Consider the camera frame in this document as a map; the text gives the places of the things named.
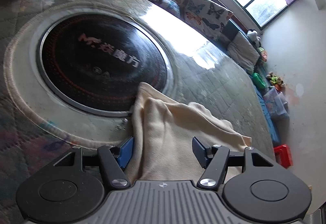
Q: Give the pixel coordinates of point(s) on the colourful small toy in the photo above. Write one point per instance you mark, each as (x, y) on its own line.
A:
(262, 54)

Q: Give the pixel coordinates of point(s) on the grey pillow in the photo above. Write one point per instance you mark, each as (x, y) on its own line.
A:
(243, 52)

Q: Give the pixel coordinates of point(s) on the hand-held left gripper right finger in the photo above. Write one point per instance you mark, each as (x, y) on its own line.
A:
(200, 151)

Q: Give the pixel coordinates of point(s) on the cream cloth garment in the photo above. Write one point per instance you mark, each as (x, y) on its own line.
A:
(173, 137)

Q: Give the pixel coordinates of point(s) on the colourful toy pile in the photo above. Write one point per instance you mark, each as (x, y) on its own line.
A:
(275, 81)

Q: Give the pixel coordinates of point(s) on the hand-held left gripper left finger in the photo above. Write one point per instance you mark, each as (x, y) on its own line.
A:
(126, 152)

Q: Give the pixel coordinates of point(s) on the red plastic stool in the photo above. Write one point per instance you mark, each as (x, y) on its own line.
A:
(284, 155)

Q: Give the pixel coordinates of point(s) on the green bowl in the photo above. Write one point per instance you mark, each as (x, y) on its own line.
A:
(258, 81)

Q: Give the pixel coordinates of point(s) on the large butterfly print pillow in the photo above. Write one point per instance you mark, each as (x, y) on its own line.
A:
(206, 15)

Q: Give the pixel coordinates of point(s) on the panda plush toy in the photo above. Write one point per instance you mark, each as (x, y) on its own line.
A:
(253, 38)

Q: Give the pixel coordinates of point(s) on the blue cloth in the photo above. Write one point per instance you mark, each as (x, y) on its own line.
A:
(270, 122)

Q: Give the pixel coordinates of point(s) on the round black induction cooker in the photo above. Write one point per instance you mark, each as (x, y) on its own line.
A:
(101, 61)

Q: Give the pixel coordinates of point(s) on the clear plastic storage box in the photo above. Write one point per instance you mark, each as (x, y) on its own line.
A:
(276, 101)

